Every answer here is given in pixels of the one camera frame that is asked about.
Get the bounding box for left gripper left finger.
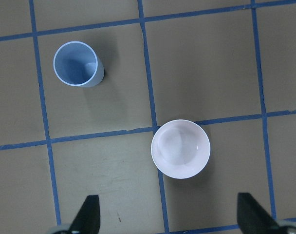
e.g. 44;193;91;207
69;195;100;234

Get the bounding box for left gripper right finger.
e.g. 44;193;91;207
237;193;278;234

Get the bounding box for blue cup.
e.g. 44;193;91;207
53;41;105;88

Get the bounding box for pink bowl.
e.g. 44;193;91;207
151;119;211;179

